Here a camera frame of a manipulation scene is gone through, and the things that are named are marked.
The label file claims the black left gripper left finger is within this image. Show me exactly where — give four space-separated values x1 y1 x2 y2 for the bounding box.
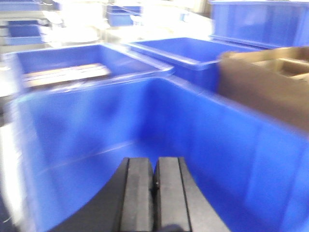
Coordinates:
52 158 154 232

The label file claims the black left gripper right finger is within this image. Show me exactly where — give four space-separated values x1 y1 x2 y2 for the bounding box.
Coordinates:
154 157 229 232

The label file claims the near blue plastic bin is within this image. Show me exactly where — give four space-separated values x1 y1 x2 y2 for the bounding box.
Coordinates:
9 77 309 232

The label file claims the blue plastic bin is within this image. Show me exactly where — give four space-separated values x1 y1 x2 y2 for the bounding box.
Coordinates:
125 36 261 94
9 77 309 232

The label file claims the middle blue plastic bin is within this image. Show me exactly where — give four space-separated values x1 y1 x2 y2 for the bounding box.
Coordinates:
125 36 261 94

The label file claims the blue bin with wood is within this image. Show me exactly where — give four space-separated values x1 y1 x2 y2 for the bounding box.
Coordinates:
2 43 175 95

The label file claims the far right blue bin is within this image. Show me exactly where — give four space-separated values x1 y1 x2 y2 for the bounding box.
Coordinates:
210 0 309 48

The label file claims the wooden slat board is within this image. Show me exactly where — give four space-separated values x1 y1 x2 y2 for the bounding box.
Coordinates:
23 63 112 88

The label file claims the brown cardboard box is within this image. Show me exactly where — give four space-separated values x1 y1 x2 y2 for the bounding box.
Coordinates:
218 46 309 131

